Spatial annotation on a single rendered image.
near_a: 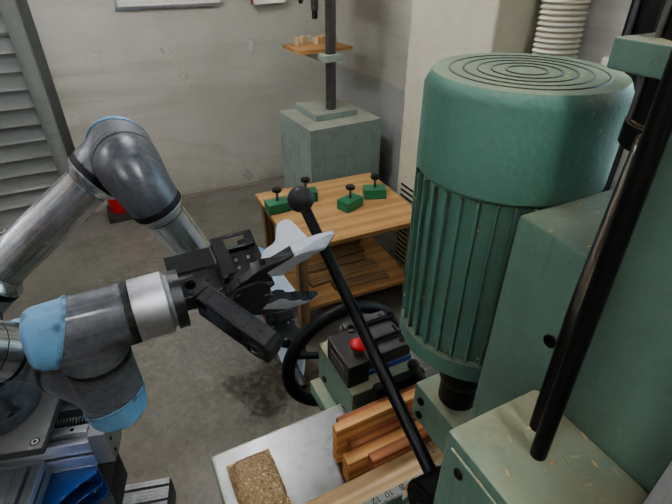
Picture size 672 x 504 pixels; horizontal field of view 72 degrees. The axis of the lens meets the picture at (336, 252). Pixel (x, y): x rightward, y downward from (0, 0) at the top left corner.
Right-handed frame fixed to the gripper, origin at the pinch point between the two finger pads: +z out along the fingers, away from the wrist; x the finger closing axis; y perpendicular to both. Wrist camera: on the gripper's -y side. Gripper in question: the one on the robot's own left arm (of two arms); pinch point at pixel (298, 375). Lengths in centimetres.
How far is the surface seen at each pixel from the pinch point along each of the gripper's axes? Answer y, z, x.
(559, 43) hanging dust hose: -26, -68, -116
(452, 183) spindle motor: -79, 3, 0
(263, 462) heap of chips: -31.3, 15.9, 17.3
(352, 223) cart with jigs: 61, -65, -62
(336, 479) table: -33.4, 22.3, 8.2
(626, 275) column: -90, 17, 3
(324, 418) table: -28.0, 13.2, 5.2
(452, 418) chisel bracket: -49, 21, -6
